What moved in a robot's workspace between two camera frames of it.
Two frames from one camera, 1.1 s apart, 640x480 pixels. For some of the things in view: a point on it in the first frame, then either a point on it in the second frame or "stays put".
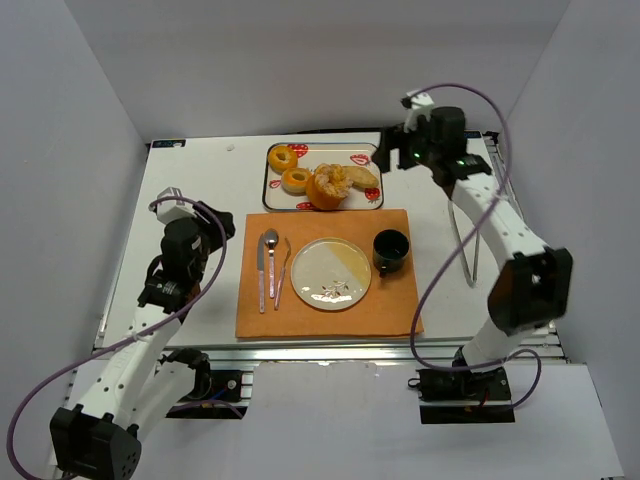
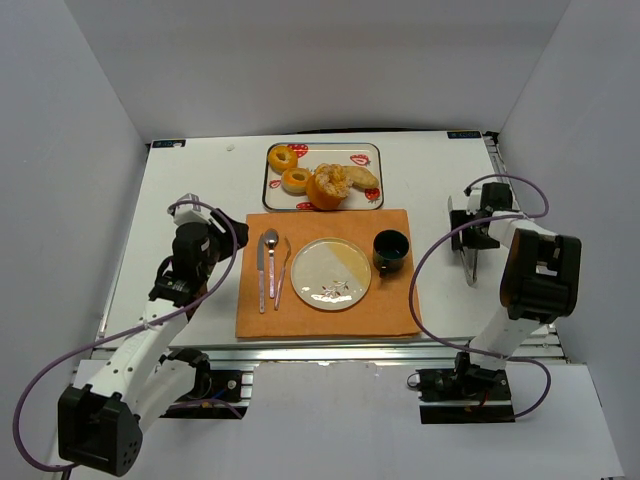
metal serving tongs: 471,274 stays put
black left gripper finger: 213,225 -> 241,230
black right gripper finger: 395,137 -> 473,237
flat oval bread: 362,177 stays put
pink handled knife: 261,270 stays put
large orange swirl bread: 328,186 stays put
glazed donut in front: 294,181 stays put
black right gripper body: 386,150 -> 460,232
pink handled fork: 281,280 stays put
